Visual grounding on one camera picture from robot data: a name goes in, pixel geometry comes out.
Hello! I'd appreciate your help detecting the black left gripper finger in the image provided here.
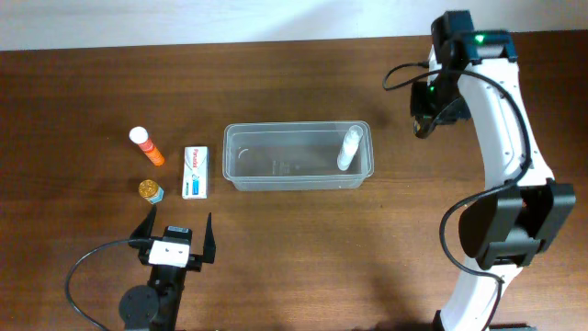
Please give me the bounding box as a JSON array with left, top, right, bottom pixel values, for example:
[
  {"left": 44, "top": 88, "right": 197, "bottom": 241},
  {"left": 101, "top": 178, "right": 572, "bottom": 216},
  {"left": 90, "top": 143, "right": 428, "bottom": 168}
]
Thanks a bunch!
[
  {"left": 129, "top": 205, "right": 157, "bottom": 246},
  {"left": 202, "top": 212, "right": 216, "bottom": 264}
]

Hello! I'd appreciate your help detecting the white Panadol box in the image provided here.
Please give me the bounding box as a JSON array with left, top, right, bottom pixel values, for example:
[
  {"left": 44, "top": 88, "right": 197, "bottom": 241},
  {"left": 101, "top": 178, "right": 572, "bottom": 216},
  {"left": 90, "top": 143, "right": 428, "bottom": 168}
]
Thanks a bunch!
[{"left": 181, "top": 146, "right": 209, "bottom": 200}]

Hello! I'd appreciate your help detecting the gold lid small jar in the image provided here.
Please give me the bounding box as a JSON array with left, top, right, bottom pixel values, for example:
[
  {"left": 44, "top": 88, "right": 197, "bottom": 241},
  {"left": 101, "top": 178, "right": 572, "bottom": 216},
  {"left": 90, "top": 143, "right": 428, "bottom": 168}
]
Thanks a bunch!
[{"left": 138, "top": 179, "right": 164, "bottom": 204}]

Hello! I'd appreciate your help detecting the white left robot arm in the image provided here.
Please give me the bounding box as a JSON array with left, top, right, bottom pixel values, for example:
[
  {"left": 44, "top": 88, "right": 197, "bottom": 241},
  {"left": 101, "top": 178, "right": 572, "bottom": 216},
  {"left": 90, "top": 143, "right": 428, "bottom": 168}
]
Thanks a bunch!
[{"left": 119, "top": 208, "right": 216, "bottom": 330}]

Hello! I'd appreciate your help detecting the clear plastic container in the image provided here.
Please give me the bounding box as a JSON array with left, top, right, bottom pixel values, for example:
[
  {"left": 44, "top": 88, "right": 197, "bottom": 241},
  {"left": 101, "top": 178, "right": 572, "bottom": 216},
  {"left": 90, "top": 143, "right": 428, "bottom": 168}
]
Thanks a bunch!
[{"left": 222, "top": 120, "right": 375, "bottom": 191}]

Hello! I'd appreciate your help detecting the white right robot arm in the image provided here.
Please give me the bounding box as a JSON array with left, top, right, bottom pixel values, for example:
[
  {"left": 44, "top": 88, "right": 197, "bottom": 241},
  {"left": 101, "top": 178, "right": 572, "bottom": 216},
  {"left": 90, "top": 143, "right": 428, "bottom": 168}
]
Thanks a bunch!
[{"left": 411, "top": 10, "right": 576, "bottom": 330}]

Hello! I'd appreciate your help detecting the orange effervescent tablet tube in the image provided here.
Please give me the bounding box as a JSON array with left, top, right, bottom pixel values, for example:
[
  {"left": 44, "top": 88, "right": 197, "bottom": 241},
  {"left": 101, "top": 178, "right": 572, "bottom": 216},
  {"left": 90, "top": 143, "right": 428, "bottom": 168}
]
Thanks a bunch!
[{"left": 129, "top": 126, "right": 165, "bottom": 166}]

